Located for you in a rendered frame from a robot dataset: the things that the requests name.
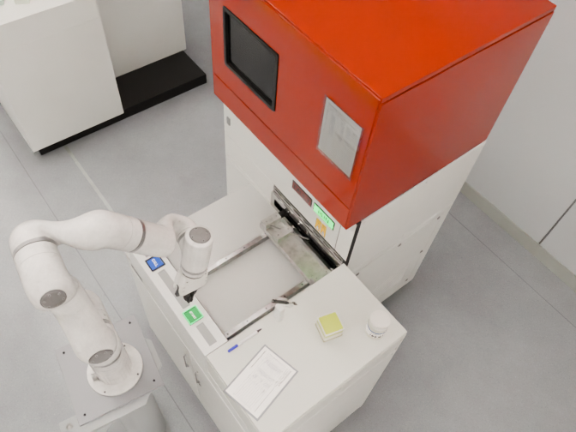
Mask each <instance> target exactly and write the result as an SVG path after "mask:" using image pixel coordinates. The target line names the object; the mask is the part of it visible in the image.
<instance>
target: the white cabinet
mask: <svg viewBox="0 0 576 432"><path fill-rule="evenodd" d="M126 257H127V260H128V263H129V266H130V269H131V272H132V274H133V277H134V280H135V284H136V287H137V290H138V292H139V295H140V298H141V302H142V305H143V307H144V310H145V312H146V315H147V319H148V322H149V325H150V327H151V328H152V330H153V331H154V333H155V334H156V336H157V337H158V339H159V341H160V342H161V344H162V345H163V346H164V348H165V349H166V351H167V352H168V354H169V355H170V357H171V359H172V360H173V362H174V363H175V364H176V366H177V367H178V369H179V370H180V372H181V373H182V375H183V377H184V378H185V380H186V381H187V382H188V384H189V385H190V387H191V388H192V390H193V391H194V393H195V395H196V396H197V398H198V399H199V400H200V402H201V403H202V405H203V406H204V408H205V409H206V411H207V413H208V414H209V416H210V417H211V418H212V420H213V421H214V423H215V424H216V426H217V427H218V429H219V431H220V432H250V431H249V429H248V428H247V426H246V425H245V424H244V422H243V420H242V419H241V418H240V416H238V414H237V412H236V411H235V409H234V408H233V406H232V405H231V403H230V402H229V400H228V399H227V398H226V396H225V395H224V394H223V392H222V391H221V389H220V388H219V386H218V385H217V383H216V382H215V380H214V379H213V378H212V376H211V375H210V374H209V372H208V371H207V370H206V369H205V367H204V366H203V364H202V363H201V361H200V360H199V358H198V357H197V356H196V354H195V353H194V352H193V350H192V349H191V347H190V346H189V344H188V342H187V341H186V340H185V338H184V337H183V336H182V334H181V333H180V332H179V330H178V329H177V327H176V325H175V324H174V322H173V321H172V320H171V318H170V316H168V314H167V313H166V312H165V310H164V308H163V307H162V305H161V304H160V302H159V301H158V299H157V298H156V296H154V294H153V293H152V291H151V290H150V288H149V287H148V285H147V283H146V282H145V281H144V279H143V278H142V276H141V275H140V274H139V273H138V271H137V270H136V268H135V266H134V265H133V263H132V262H131V261H130V259H129V258H128V256H127V255H126ZM395 352H396V350H395V351H393V352H392V353H391V354H389V355H388V356H387V357H385V358H384V359H383V360H382V361H380V362H379V363H378V364H376V366H374V368H372V369H371V370H370V371H368V372H367V373H366V374H365V375H363V376H362V377H361V378H359V379H358V380H357V381H355V382H354V383H353V384H352V385H350V386H349V387H348V388H346V390H344V392H342V393H341V394H340V395H339V396H338V397H336V398H335V399H333V400H332V401H331V402H329V403H328V404H327V405H325V406H324V407H323V408H322V409H320V410H319V411H318V412H317V413H316V414H314V416H312V417H311V418H310V419H309V420H307V421H306V422H305V423H303V424H302V425H301V426H300V427H298V428H297V429H296V430H294V431H293V432H330V431H331V430H333V429H334V428H335V427H336V426H338V425H339V424H340V423H341V422H343V421H344V420H345V419H346V418H347V417H348V416H350V414H352V413H353V412H354V411H355V410H356V409H358V408H359V407H361V406H362V404H363V403H364V401H365V400H366V398H367V397H368V396H369V394H370V392H371V390H372V389H373V387H374V385H375V384H376V382H377V381H378V379H379V378H380V376H381V374H382V372H383V371H384V369H385V368H386V366H387V365H388V363H389V362H390V360H391V358H392V357H393V355H394V353H395Z"/></svg>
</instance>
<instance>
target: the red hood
mask: <svg viewBox="0 0 576 432"><path fill-rule="evenodd" d="M556 6H557V5H555V4H554V3H552V2H550V1H549V0H209V14H210V29H211V45H212V60H213V90H214V94H215V95H216V96H217V97H218V98H219V99H220V100H221V101H222V102H223V103H224V104H225V105H226V106H227V107H228V108H229V109H230V110H231V111H232V113H233V114H234V115H235V116H236V117H237V118H238V119H239V120H240V121H241V122H242V123H243V124H244V125H245V126H246V127H247V128H248V129H249V130H250V131H251V132H252V133H253V134H254V135H255V137H256V138H257V139H258V140H259V141H260V142H261V143H262V144H263V145H264V146H265V147H266V148H267V149H268V150H269V151H270V152H271V153H272V154H273V155H274V156H275V157H276V158H277V159H278V161H279V162H280V163H281V164H282V165H283V166H284V167H285V168H286V169H287V170H288V171H289V172H290V173H291V174H292V175H293V176H294V177H295V178H296V179H297V180H298V181H299V182H300V183H301V184H302V186H304V188H306V190H308V192H310V194H312V196H314V198H316V200H318V202H320V204H322V206H323V207H324V208H325V209H326V210H327V211H328V212H329V213H330V214H331V215H332V216H333V217H334V218H335V219H336V220H337V221H338V222H339V223H340V224H341V225H342V226H343V227H344V228H345V229H346V230H347V229H349V228H350V227H352V226H353V225H355V224H356V223H358V222H359V221H361V220H362V219H364V218H366V217H368V216H369V215H370V214H372V213H373V212H375V211H376V210H378V209H379V208H381V207H383V206H385V205H386V204H388V202H390V201H392V200H394V199H395V198H397V197H398V196H400V195H402V194H403V193H404V192H406V191H407V190H409V189H411V188H412V187H414V186H415V185H417V184H418V183H420V182H422V181H423V180H424V179H426V178H427V177H429V176H431V175H432V174H434V173H436V172H437V171H438V170H440V169H441V168H443V167H444V166H446V165H448V164H450V163H451V162H453V161H454V160H456V159H457V158H458V157H460V156H462V155H463V154H465V153H467V152H468V151H470V150H471V149H472V148H474V147H476V146H477V145H479V144H480V143H482V142H483V141H485V140H487V138H488V136H489V133H490V131H491V130H492V128H493V127H494V125H495V122H496V120H497V118H498V116H500V114H501V111H502V109H503V107H504V105H505V104H506V102H507V100H508V98H509V96H510V94H511V92H512V90H513V89H514V87H515V85H516V83H517V81H518V79H519V78H520V76H521V74H522V72H523V70H524V68H525V66H526V64H527V63H528V61H529V59H530V57H531V54H532V53H533V52H534V50H535V48H536V46H537V43H538V41H539V40H540V38H541V37H542V35H543V32H544V30H545V28H546V27H547V26H548V24H549V21H550V19H551V17H552V15H553V14H554V10H555V8H556Z"/></svg>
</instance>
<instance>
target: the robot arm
mask: <svg viewBox="0 0 576 432"><path fill-rule="evenodd" d="M213 240H214V235H213V232H212V231H211V230H210V229H209V228H207V227H206V226H203V225H196V223H195V222H194V221H193V220H192V219H190V218H188V217H185V216H182V215H180V214H175V213H170V214H167V215H166V216H164V217H163V218H162V219H161V220H160V221H159V222H158V223H157V224H155V223H152V222H149V221H146V220H143V219H138V218H134V217H131V216H128V215H124V214H121V213H115V212H112V211H108V210H102V209H100V210H93V211H90V212H88V213H84V214H82V215H80V216H78V217H75V218H73V219H69V220H64V221H48V220H41V219H30V220H27V221H24V222H22V223H20V224H18V226H16V228H14V230H12V232H11V234H10V236H9V249H10V252H11V255H12V257H13V260H14V263H15V267H16V270H17V272H18V274H19V277H20V280H21V284H22V286H23V289H24V291H25V293H26V295H27V298H28V299H29V301H30V302H31V304H32V305H33V306H34V307H35V308H36V309H38V310H41V311H50V312H52V314H53V315H54V316H55V317H56V319H57V321H58V323H59V324H60V326H61V328H62V330H63V331H64V333H65V335H66V337H67V339H68V341H69V343H70V345H71V347H72V349H73V351H74V353H75V354H76V356H77V357H78V358H79V359H80V360H81V361H82V362H84V363H88V366H87V379H88V382H89V384H90V386H91V387H92V389H93V390H94V391H95V392H97V393H99V394H101V395H104V396H118V395H121V394H123V393H126V392H128V391H129V390H130V389H131V388H132V387H134V386H135V384H136V383H137V382H138V380H139V379H140V378H141V374H142V370H143V362H142V358H141V354H140V353H139V352H138V350H136V348H134V346H132V345H129V344H126V343H122V341H121V340H120V338H119V337H118V335H117V332H116V330H115V328H114V326H113V324H112V322H111V319H110V317H109V316H108V314H107V312H106V309H105V306H104V304H103V303H102V301H101V299H100V298H99V296H98V295H97V294H95V293H94V292H92V291H90V290H86V289H84V288H83V286H82V285H81V283H80V282H79V280H78V279H77V278H76V277H74V276H73V275H71V274H69V272H68V270H67V268H66V266H65V265H64V262H63V258H62V256H61V255H60V252H59V250H58V245H60V244H66V245H68V246H70V247H73V248H76V249H81V250H87V251H94V250H98V249H114V250H120V251H124V252H129V253H134V254H138V255H147V256H152V257H166V256H168V255H170V254H172V252H173V251H174V249H175V247H176V241H177V243H178V245H179V247H180V249H181V252H182V257H181V263H180V268H179V269H178V271H177V274H176V277H175V280H174V284H173V287H174V288H177V290H176V292H175V295H176V297H179V296H183V299H184V300H185V301H187V302H188V303H190V302H193V298H194V294H196V292H197V289H199V288H201V287H202V286H204V285H205V284H206V282H207V275H208V272H207V268H208V264H209V260H210V255H211V252H212V247H213Z"/></svg>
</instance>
